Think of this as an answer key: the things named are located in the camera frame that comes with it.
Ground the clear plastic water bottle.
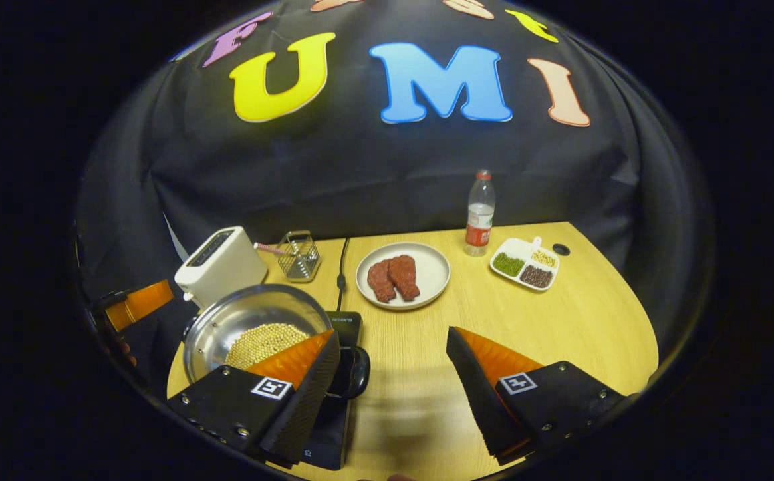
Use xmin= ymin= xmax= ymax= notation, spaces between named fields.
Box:
xmin=464 ymin=170 xmax=497 ymax=257

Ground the pile of dark red beans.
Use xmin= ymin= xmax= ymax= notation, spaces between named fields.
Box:
xmin=519 ymin=265 xmax=554 ymax=289

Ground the wire mesh basket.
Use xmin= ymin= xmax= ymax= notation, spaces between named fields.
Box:
xmin=276 ymin=230 xmax=322 ymax=283

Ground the white round plate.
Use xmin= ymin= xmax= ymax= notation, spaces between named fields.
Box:
xmin=356 ymin=241 xmax=452 ymax=311

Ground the red meat piece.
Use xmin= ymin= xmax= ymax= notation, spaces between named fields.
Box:
xmin=388 ymin=255 xmax=421 ymax=301
xmin=367 ymin=259 xmax=397 ymax=303

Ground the black power cable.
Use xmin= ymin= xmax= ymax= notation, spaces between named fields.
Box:
xmin=336 ymin=237 xmax=351 ymax=312

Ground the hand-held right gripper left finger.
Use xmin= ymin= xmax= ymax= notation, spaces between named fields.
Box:
xmin=166 ymin=329 xmax=341 ymax=468

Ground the white divided dish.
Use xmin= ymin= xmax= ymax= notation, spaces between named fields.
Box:
xmin=489 ymin=236 xmax=561 ymax=293

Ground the pile of green beans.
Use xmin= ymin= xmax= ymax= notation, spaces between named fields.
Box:
xmin=493 ymin=252 xmax=525 ymax=277

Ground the black induction cooktop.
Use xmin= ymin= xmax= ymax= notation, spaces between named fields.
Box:
xmin=300 ymin=311 xmax=365 ymax=470

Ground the white toaster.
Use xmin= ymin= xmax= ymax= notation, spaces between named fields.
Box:
xmin=174 ymin=226 xmax=269 ymax=309

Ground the pile of soybeans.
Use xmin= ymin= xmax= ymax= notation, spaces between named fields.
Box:
xmin=225 ymin=323 xmax=311 ymax=370

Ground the steel pot with black handle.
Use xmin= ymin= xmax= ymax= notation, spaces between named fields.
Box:
xmin=182 ymin=283 xmax=371 ymax=402

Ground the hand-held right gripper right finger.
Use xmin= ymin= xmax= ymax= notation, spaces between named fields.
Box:
xmin=446 ymin=326 xmax=628 ymax=466

